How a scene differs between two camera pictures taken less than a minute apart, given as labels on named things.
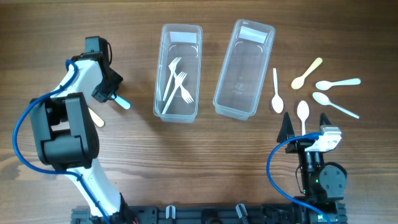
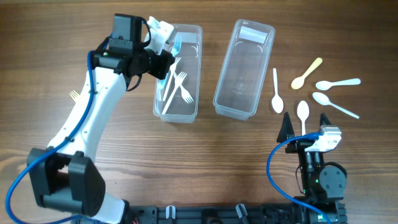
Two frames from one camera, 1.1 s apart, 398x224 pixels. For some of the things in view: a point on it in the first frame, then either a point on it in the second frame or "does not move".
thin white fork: [185, 95] does not move
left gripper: [101, 96] to [159, 70]
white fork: [178, 80] does not move
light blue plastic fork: [125, 104] to [174, 50]
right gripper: [286, 129] does not move
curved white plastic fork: [172, 66] does not move
